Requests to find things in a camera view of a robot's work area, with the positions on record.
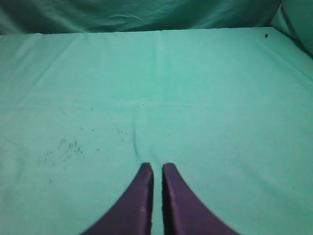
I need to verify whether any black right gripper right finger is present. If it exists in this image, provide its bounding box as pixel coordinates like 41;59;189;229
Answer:
162;163;238;235

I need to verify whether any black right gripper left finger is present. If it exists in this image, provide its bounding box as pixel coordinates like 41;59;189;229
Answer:
83;163;154;235

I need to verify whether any green table cloth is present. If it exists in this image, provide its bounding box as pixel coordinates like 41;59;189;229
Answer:
0;27;313;235

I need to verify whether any green side cloth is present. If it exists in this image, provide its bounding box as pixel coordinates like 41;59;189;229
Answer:
270;0;313;55

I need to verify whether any green backdrop curtain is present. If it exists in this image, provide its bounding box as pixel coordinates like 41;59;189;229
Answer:
0;0;281;35

